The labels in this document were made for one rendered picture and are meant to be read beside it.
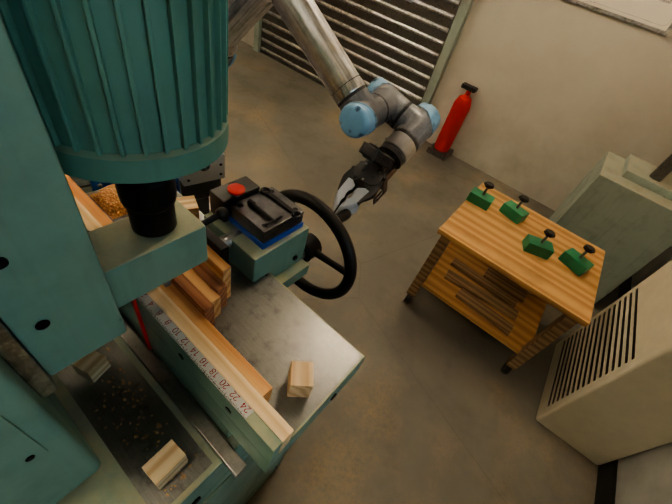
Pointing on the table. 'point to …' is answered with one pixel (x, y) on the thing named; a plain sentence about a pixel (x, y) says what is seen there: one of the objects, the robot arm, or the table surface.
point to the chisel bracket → (148, 254)
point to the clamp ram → (221, 242)
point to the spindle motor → (126, 83)
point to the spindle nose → (150, 207)
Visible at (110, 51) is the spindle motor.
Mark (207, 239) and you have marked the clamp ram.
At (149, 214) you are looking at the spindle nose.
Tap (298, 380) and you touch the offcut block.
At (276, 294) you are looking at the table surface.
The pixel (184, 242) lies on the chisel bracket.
